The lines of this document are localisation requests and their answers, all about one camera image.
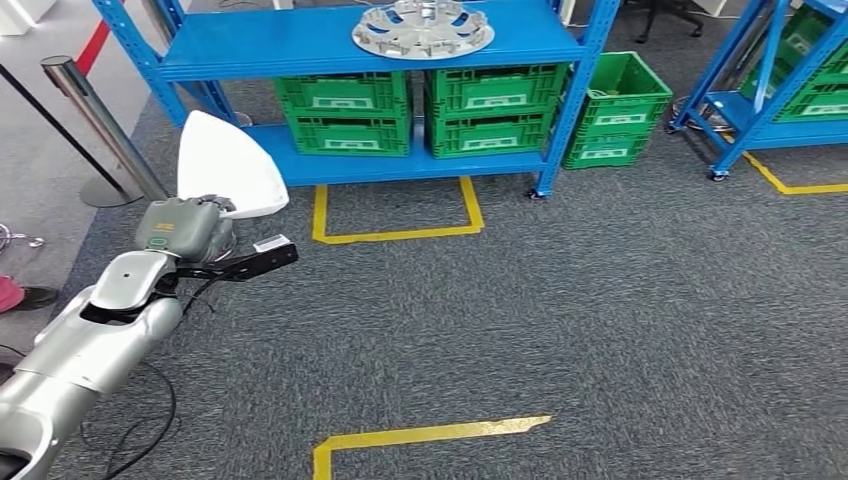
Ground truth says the grey wheel hubcap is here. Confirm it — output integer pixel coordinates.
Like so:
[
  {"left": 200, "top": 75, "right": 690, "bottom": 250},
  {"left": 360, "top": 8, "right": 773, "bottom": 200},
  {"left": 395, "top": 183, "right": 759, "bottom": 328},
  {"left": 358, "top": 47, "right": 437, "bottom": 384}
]
[{"left": 351, "top": 0, "right": 496, "bottom": 62}]

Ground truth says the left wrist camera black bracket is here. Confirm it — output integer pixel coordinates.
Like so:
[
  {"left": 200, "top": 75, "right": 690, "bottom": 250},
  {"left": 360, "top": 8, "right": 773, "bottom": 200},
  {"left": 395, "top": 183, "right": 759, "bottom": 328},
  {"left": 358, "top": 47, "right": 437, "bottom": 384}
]
[{"left": 175, "top": 233, "right": 299, "bottom": 283}]

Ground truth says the chrome disc base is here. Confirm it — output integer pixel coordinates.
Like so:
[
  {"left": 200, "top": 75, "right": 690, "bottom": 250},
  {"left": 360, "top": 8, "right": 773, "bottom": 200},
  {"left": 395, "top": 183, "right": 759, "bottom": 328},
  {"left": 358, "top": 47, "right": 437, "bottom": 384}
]
[{"left": 670, "top": 94, "right": 733, "bottom": 134}]

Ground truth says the white triangular plastic part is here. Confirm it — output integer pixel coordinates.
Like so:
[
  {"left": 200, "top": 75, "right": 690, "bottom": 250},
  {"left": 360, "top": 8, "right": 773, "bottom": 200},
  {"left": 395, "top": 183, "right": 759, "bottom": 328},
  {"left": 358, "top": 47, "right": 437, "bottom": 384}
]
[{"left": 176, "top": 110, "right": 291, "bottom": 221}]

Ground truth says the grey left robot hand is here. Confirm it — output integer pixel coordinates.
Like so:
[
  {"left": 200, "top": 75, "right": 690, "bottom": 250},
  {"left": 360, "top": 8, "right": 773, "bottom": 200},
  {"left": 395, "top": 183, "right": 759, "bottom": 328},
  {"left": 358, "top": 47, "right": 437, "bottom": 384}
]
[{"left": 134, "top": 193, "right": 238, "bottom": 265}]

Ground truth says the chrome chair star base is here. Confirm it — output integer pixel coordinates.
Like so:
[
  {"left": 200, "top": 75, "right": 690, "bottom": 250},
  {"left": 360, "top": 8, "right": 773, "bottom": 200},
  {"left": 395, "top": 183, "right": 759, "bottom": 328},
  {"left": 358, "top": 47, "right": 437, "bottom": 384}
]
[{"left": 0, "top": 223, "right": 46, "bottom": 256}]

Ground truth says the person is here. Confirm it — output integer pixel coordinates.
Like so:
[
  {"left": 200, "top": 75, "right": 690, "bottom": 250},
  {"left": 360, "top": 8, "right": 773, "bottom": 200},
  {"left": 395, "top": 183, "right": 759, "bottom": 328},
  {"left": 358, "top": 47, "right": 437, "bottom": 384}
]
[{"left": 0, "top": 274, "right": 60, "bottom": 314}]

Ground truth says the yellow tape outline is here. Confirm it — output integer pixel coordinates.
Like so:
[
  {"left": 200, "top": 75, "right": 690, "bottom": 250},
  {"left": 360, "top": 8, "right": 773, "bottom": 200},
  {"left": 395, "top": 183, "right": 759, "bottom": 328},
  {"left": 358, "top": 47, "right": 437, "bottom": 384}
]
[
  {"left": 312, "top": 415, "right": 553, "bottom": 480},
  {"left": 311, "top": 176, "right": 486, "bottom": 246},
  {"left": 722, "top": 132, "right": 848, "bottom": 197}
]

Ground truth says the white plinth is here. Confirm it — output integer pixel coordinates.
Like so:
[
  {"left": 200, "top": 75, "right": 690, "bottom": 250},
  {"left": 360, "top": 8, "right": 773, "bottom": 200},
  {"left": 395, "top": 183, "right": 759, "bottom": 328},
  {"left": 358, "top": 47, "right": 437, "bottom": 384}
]
[{"left": 0, "top": 0, "right": 58, "bottom": 38}]

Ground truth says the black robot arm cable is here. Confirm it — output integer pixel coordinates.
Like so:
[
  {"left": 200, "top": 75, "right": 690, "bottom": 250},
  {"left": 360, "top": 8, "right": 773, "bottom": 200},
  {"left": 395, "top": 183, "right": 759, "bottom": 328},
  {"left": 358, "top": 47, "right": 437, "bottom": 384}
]
[{"left": 79, "top": 360, "right": 178, "bottom": 480}]

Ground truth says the blue metal shelf rack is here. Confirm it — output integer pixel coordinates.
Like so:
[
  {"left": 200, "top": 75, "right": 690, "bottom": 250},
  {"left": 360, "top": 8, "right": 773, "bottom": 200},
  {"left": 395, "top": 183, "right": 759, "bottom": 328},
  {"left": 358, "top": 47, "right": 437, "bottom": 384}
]
[
  {"left": 92, "top": 0, "right": 622, "bottom": 200},
  {"left": 669, "top": 0, "right": 848, "bottom": 183}
]

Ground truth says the short red barrier belt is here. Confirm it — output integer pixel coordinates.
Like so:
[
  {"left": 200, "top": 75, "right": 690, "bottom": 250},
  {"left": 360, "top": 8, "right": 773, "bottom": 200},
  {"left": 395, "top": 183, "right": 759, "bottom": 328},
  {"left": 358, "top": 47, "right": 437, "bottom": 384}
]
[{"left": 74, "top": 0, "right": 127, "bottom": 77}]

